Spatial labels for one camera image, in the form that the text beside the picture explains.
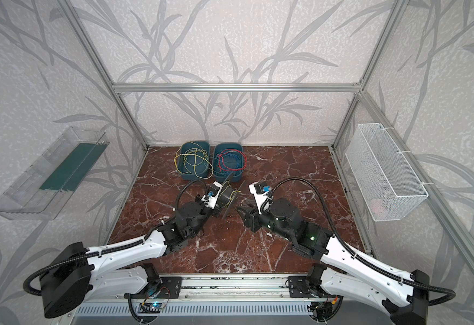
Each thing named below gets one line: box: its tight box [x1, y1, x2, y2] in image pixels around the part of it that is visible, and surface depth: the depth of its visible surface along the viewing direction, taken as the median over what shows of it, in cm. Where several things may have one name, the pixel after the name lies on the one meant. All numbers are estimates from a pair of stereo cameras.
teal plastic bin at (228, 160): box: [213, 142, 244, 183], surface depth 110 cm
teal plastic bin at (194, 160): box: [178, 140, 211, 181], surface depth 114 cm
